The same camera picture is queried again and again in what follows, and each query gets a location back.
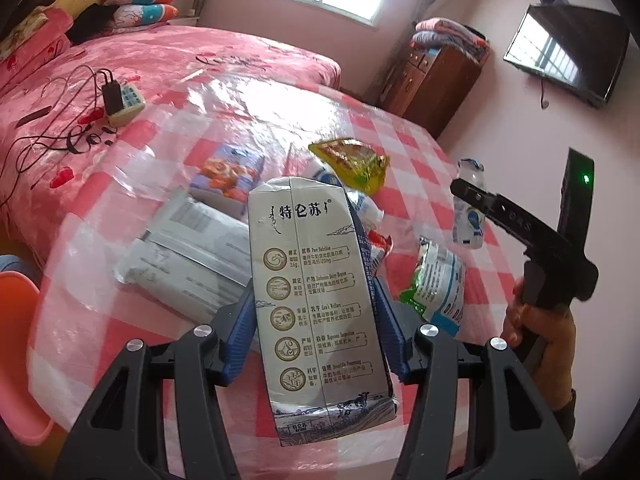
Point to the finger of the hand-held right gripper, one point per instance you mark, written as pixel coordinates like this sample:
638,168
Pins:
495,212

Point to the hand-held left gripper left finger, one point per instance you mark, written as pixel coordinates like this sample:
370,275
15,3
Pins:
240,340

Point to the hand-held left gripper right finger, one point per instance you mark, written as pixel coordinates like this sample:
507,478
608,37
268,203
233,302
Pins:
395,340

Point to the white plastic bottle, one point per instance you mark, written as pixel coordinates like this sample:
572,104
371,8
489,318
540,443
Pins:
470,234

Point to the grey and blue milk carton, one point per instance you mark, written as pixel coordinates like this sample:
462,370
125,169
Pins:
310,310

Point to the red snack packet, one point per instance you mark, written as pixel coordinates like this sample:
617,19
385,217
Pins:
378,250

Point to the grey plastic mailer bag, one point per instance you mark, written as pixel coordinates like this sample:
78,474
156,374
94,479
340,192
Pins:
185,260

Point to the person's right forearm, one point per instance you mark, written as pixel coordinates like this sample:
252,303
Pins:
555,390

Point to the person's right hand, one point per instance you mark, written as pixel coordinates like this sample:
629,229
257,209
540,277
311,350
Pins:
550,335

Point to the green and white snack packet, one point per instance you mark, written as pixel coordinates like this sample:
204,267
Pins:
435,285

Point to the brown wooden cabinet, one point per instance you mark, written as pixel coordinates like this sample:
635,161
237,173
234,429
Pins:
430,90

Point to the yellow snack wrapper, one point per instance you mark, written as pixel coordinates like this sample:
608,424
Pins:
350,160

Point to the blue snack box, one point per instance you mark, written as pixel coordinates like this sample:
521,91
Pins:
225,170

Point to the pile of folded blankets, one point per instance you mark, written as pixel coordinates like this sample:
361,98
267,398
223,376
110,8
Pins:
445,35

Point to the red white checked tablecloth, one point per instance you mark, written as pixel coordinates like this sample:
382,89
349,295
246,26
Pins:
150,170

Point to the orange plastic stool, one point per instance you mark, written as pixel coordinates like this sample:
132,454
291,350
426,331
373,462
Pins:
20,360

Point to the blue plastic object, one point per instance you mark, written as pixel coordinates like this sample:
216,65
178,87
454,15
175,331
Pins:
17,266

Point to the beige power strip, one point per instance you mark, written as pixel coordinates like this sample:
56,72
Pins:
131,105

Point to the black charger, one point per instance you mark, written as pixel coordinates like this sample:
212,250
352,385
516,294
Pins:
111,95

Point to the bed with pink bedspread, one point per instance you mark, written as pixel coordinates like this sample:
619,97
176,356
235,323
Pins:
175,60

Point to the black cloth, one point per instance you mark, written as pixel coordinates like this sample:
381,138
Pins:
92,22

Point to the pink folded blanket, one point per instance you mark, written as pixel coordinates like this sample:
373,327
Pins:
35,45

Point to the dark brown cloth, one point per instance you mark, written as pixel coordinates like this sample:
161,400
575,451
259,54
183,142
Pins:
25,10

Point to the wall television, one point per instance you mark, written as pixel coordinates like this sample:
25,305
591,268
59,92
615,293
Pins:
570,50

